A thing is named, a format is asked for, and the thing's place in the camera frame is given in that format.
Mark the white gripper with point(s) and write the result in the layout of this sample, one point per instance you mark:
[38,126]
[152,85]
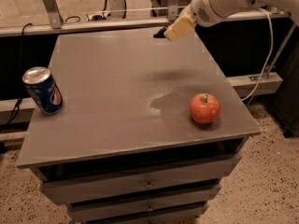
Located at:
[202,10]

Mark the black rxbar chocolate wrapper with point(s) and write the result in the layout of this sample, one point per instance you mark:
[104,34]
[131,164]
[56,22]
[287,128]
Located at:
[160,33]

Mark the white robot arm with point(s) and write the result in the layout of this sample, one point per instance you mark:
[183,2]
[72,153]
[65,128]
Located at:
[288,7]

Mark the red apple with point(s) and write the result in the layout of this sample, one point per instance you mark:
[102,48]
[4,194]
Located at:
[204,108]

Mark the white power strip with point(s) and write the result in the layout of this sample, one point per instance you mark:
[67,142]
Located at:
[102,16]

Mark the grey drawer cabinet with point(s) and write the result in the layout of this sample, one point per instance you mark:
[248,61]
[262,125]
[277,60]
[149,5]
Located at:
[124,149]

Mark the grey metal railing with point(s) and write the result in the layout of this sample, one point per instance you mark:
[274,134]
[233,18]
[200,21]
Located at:
[42,17]

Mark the blue pepsi can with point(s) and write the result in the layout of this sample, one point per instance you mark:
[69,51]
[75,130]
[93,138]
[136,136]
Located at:
[42,87]

